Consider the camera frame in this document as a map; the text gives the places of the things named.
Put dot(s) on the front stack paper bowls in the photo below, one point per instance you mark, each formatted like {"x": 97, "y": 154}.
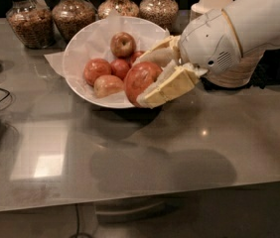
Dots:
{"x": 240, "y": 75}

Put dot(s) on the black mat under stacks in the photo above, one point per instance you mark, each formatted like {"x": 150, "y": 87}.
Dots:
{"x": 266, "y": 73}

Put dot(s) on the cereal jar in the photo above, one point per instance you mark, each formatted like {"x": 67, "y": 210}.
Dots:
{"x": 161, "y": 12}
{"x": 32, "y": 23}
{"x": 70, "y": 16}
{"x": 121, "y": 7}

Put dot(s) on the white paper liner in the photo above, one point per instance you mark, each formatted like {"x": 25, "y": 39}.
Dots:
{"x": 93, "y": 40}

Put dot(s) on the top apple in bowl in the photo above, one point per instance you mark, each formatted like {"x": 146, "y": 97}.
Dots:
{"x": 122, "y": 45}

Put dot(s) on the far left cereal jar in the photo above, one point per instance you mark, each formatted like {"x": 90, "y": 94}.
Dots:
{"x": 32, "y": 23}

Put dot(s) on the stack paper bowls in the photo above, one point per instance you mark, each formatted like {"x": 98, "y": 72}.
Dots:
{"x": 203, "y": 6}
{"x": 240, "y": 75}

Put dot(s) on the back stack paper bowls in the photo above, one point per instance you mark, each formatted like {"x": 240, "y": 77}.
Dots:
{"x": 203, "y": 6}

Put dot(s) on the right back red apple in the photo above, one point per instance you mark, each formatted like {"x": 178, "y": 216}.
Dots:
{"x": 134, "y": 57}

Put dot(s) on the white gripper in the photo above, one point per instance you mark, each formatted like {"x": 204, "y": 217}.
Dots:
{"x": 207, "y": 42}

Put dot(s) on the white bowl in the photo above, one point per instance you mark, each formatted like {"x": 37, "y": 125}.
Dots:
{"x": 77, "y": 83}

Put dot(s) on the left red apple in bowl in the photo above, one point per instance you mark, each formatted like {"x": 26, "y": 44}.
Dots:
{"x": 95, "y": 68}

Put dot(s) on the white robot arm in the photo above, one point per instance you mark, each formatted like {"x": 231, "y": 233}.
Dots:
{"x": 256, "y": 24}

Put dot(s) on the large apple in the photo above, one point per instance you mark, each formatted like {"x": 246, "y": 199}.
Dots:
{"x": 139, "y": 77}

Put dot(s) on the small centre red apple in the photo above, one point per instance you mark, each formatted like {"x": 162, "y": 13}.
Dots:
{"x": 120, "y": 68}

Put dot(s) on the front left pale apple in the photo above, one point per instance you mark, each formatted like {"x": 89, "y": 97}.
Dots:
{"x": 106, "y": 85}

